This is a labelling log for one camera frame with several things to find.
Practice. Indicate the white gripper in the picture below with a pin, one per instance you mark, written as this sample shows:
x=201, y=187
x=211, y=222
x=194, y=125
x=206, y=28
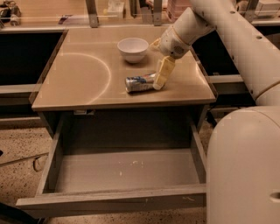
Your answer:
x=172, y=44

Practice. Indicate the redbull can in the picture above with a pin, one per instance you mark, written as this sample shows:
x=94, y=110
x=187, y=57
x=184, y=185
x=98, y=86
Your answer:
x=139, y=83

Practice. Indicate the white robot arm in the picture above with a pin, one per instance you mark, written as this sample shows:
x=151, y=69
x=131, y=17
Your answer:
x=243, y=156

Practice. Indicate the grey drawer cabinet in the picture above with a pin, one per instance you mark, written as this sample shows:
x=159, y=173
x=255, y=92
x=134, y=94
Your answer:
x=88, y=72

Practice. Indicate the open top drawer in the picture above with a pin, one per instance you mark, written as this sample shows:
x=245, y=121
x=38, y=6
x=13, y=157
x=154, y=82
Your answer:
x=110, y=162

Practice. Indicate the white bowl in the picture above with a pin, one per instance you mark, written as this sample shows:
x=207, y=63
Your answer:
x=133, y=50

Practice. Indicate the pink stacked box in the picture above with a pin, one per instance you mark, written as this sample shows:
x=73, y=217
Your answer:
x=175, y=8

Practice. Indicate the metal shelf post middle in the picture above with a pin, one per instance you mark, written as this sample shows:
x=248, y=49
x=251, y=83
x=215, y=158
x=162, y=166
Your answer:
x=157, y=12

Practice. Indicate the metal shelf post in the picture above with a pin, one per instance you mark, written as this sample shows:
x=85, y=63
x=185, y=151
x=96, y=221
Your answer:
x=249, y=12
x=157, y=12
x=92, y=13

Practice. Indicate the metal shelf post left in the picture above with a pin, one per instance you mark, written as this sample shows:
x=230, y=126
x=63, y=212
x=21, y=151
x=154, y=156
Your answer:
x=92, y=13

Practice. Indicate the metal shelf post right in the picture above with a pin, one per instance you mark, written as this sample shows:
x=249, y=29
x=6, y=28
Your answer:
x=249, y=12

